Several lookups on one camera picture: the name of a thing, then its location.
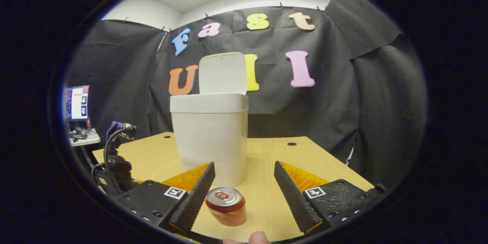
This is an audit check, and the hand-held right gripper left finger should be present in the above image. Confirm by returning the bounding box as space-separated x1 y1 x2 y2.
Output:
114 162 216 233

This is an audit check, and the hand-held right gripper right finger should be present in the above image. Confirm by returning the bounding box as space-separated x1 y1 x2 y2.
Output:
274 161 377 234

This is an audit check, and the red pop can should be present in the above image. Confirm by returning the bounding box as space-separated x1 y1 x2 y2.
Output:
205 187 247 226

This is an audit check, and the white desktop garbage bin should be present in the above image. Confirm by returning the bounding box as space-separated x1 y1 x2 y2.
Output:
170 52 249 187

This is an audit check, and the wooden desktop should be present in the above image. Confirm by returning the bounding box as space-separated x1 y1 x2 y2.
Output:
93 132 375 242

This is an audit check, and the white side table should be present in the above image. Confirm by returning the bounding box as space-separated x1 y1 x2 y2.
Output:
69 128 101 147

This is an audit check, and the computer monitor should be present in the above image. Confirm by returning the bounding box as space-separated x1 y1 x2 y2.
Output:
65 86 90 120

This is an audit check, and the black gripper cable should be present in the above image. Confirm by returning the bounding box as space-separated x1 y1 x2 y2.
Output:
91 128 128 185

